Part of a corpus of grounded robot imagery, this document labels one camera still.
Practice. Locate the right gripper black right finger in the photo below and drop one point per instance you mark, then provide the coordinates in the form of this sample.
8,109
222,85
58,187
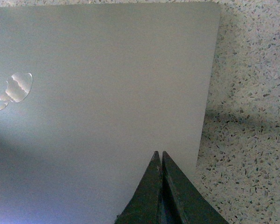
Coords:
183,200

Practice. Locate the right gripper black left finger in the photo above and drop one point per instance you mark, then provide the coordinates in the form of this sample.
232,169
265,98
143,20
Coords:
144,206

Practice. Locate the grey laptop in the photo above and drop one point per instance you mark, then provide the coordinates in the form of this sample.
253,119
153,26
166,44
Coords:
88,93

